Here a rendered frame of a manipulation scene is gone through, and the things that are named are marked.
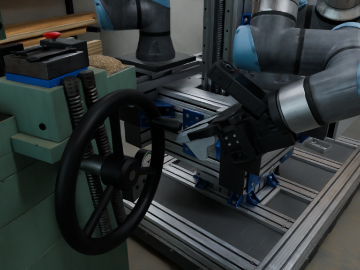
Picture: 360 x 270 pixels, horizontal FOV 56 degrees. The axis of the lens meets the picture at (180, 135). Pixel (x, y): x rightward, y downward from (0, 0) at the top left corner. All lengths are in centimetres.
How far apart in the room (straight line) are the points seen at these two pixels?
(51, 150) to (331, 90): 43
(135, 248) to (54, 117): 112
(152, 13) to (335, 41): 79
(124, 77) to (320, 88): 51
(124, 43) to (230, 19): 352
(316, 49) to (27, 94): 46
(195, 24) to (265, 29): 350
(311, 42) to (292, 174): 125
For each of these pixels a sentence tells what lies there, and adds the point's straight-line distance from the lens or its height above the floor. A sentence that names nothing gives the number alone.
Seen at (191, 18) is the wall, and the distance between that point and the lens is 408.
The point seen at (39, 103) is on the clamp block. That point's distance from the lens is 59.
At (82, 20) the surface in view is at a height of 62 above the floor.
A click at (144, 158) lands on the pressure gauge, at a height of 68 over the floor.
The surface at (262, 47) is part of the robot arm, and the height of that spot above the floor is 101.
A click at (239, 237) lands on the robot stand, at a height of 21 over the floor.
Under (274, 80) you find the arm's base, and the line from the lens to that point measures 99.
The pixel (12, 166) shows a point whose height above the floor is 82.
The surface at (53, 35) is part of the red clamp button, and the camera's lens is 66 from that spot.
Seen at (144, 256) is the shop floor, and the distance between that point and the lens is 157.
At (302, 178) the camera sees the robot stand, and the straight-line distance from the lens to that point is 176.
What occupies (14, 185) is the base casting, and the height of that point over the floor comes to 78.
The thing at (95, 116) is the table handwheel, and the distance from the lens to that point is 50.
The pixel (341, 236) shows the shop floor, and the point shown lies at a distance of 182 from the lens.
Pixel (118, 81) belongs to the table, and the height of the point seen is 88.
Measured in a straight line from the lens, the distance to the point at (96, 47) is 102.
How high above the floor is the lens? 113
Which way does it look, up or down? 27 degrees down
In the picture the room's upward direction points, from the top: straight up
